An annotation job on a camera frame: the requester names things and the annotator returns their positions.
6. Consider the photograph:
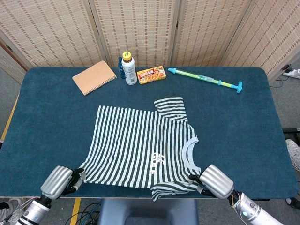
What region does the black power cable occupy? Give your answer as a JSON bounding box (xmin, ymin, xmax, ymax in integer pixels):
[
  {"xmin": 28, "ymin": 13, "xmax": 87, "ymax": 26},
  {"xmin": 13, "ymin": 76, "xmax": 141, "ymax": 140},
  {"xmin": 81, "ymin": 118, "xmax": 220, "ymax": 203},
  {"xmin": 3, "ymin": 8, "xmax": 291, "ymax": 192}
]
[{"xmin": 269, "ymin": 76, "xmax": 290, "ymax": 89}]

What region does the green blue water gun toy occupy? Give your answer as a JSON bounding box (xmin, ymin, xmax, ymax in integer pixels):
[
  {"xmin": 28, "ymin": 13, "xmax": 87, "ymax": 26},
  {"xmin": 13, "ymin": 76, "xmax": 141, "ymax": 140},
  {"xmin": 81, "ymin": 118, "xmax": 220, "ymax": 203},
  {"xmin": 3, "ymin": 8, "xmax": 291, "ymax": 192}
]
[{"xmin": 167, "ymin": 67, "xmax": 243, "ymax": 94}]

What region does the woven folding screen panel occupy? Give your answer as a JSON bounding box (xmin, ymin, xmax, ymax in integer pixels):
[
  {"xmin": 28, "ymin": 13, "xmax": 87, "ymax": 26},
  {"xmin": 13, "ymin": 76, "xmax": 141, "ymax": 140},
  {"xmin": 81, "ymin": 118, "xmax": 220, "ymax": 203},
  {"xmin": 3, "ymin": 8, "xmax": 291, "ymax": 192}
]
[
  {"xmin": 220, "ymin": 0, "xmax": 300, "ymax": 82},
  {"xmin": 171, "ymin": 0, "xmax": 255, "ymax": 68},
  {"xmin": 0, "ymin": 0, "xmax": 105, "ymax": 68},
  {"xmin": 89, "ymin": 0, "xmax": 181, "ymax": 68},
  {"xmin": 0, "ymin": 37, "xmax": 29, "ymax": 85}
]

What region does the black metal base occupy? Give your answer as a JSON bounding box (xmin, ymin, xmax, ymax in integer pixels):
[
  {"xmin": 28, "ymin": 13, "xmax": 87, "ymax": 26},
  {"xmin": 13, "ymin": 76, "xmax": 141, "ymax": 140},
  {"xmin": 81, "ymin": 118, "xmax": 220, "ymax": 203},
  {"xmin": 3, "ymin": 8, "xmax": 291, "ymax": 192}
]
[{"xmin": 282, "ymin": 127, "xmax": 300, "ymax": 135}]

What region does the small blue bottle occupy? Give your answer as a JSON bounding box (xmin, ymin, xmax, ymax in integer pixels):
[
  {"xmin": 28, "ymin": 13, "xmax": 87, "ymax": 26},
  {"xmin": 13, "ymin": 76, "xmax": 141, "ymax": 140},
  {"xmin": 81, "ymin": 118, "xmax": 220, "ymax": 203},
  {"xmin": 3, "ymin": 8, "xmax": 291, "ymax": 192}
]
[{"xmin": 117, "ymin": 56, "xmax": 126, "ymax": 79}]

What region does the white power strip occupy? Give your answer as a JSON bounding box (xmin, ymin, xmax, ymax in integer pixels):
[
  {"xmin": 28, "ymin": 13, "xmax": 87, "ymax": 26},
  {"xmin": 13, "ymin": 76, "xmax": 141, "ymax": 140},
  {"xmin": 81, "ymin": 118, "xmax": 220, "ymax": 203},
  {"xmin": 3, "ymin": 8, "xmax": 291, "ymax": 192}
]
[{"xmin": 282, "ymin": 64, "xmax": 300, "ymax": 79}]

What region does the tan spiral notebook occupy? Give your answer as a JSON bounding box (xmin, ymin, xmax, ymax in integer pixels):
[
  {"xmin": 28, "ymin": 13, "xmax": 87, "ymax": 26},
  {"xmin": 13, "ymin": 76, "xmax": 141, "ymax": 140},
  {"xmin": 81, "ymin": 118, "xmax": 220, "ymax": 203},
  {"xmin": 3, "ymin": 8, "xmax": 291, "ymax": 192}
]
[{"xmin": 72, "ymin": 60, "xmax": 117, "ymax": 96}]

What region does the yellow curry box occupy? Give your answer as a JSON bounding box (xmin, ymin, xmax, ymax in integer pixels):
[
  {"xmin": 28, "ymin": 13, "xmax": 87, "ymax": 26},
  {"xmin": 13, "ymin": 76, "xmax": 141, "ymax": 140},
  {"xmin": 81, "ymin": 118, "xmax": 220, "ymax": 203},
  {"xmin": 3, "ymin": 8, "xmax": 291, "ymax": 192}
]
[{"xmin": 136, "ymin": 65, "xmax": 167, "ymax": 85}]

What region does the blue felt table cover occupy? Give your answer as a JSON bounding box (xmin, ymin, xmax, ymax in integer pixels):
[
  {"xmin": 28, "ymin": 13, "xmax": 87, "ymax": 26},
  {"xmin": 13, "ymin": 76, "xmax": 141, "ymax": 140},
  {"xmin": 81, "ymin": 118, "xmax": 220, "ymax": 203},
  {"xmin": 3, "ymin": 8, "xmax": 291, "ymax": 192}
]
[{"xmin": 0, "ymin": 67, "xmax": 300, "ymax": 199}]

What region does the black floor cable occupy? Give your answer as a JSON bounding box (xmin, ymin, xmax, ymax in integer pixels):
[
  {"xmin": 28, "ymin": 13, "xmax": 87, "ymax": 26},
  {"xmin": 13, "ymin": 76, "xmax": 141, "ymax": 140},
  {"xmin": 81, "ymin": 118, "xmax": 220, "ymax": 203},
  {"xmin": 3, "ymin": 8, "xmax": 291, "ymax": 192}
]
[{"xmin": 64, "ymin": 202, "xmax": 104, "ymax": 225}]

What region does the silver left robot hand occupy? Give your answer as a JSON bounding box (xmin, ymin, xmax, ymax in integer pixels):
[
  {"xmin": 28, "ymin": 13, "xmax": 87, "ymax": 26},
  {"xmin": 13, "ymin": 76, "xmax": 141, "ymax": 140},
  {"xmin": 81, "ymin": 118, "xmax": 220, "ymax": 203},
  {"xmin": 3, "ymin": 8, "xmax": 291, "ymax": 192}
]
[{"xmin": 40, "ymin": 165, "xmax": 85, "ymax": 200}]

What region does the blue padded robot base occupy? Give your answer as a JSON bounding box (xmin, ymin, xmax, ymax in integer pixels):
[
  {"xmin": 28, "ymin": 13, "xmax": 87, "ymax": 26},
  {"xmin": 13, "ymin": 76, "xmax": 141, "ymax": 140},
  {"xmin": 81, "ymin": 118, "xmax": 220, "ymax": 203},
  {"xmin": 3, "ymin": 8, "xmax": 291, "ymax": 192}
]
[{"xmin": 97, "ymin": 199, "xmax": 199, "ymax": 225}]

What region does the blue floor cable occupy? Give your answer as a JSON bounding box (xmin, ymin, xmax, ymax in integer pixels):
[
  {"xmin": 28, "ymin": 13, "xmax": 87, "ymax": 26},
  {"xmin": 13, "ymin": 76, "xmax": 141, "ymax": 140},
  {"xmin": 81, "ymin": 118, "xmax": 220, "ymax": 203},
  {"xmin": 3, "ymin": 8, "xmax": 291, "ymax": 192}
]
[{"xmin": 82, "ymin": 199, "xmax": 104, "ymax": 221}]

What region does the white bottle yellow cap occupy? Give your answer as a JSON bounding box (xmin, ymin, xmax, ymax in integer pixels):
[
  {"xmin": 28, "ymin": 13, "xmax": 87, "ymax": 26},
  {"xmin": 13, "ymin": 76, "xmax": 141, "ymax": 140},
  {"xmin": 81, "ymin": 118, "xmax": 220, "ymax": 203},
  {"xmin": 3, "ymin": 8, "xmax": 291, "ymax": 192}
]
[{"xmin": 121, "ymin": 51, "xmax": 138, "ymax": 86}]

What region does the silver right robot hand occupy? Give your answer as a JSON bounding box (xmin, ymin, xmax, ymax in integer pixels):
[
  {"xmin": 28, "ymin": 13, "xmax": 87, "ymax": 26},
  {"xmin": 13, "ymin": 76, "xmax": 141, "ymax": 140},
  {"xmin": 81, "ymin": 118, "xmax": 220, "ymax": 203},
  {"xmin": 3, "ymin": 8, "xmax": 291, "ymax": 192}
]
[{"xmin": 188, "ymin": 164, "xmax": 235, "ymax": 200}]

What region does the green white striped T-shirt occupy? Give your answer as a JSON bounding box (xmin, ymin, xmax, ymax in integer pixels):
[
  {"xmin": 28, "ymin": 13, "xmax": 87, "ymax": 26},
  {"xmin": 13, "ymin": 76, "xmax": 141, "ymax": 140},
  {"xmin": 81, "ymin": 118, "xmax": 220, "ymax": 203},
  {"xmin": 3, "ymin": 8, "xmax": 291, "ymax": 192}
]
[{"xmin": 78, "ymin": 97, "xmax": 202, "ymax": 202}]

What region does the white sneaker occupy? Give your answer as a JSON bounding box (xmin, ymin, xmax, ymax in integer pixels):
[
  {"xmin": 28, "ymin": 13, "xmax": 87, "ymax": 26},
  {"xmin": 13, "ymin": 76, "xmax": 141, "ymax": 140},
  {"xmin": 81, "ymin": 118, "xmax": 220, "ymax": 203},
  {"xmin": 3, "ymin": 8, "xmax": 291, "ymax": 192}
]
[
  {"xmin": 0, "ymin": 198, "xmax": 25, "ymax": 225},
  {"xmin": 285, "ymin": 139, "xmax": 300, "ymax": 171}
]

